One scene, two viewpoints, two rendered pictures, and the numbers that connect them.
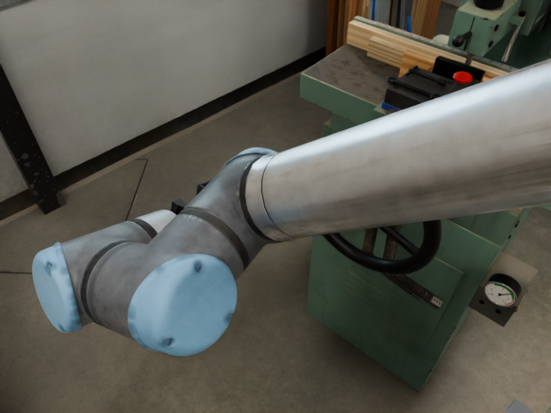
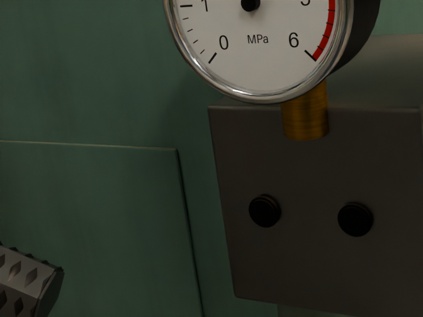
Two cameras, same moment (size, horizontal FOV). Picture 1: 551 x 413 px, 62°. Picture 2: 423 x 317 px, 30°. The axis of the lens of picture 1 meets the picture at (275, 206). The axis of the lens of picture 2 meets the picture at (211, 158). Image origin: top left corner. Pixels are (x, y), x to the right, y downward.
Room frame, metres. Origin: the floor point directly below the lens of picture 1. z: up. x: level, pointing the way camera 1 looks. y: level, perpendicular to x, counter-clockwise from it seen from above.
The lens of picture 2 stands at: (0.26, -0.39, 0.69)
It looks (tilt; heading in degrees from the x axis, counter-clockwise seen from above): 18 degrees down; 353
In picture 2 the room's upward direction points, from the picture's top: 8 degrees counter-clockwise
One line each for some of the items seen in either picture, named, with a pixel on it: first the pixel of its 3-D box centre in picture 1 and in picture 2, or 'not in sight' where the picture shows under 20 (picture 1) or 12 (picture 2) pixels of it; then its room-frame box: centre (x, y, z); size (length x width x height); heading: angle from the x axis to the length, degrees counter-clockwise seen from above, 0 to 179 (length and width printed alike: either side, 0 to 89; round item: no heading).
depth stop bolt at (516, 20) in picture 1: (511, 36); not in sight; (0.85, -0.45, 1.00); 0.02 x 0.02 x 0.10; 50
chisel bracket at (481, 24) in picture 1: (484, 24); not in sight; (0.85, -0.39, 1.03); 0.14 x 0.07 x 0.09; 140
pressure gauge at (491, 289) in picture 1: (501, 291); (280, 22); (0.51, -0.44, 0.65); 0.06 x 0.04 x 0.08; 50
